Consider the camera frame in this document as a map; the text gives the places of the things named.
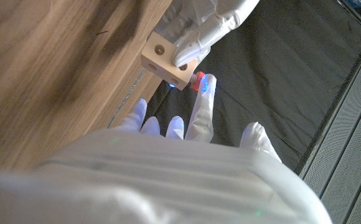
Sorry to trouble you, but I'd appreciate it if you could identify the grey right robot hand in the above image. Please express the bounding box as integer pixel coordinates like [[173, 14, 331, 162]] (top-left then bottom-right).
[[0, 73, 333, 224]]

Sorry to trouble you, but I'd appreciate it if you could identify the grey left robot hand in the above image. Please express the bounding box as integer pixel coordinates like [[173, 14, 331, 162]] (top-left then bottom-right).
[[154, 0, 261, 68]]

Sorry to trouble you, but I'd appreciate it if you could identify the wooden block with holes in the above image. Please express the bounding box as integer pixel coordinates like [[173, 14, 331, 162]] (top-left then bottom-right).
[[140, 31, 199, 91]]

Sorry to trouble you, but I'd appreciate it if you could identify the wooden screw with red head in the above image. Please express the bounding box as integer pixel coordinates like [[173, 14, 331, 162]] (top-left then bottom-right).
[[189, 71, 206, 93]]

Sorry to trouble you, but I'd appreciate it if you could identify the grey tape outline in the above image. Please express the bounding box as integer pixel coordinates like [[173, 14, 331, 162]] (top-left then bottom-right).
[[107, 67, 147, 129]]

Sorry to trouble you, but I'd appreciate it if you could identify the black backdrop curtain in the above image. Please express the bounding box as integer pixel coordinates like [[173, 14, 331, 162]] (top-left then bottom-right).
[[144, 0, 361, 175]]

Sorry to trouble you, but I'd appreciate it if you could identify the black backdrop stand pole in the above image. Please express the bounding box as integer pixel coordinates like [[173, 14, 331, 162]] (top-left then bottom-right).
[[337, 0, 361, 38]]

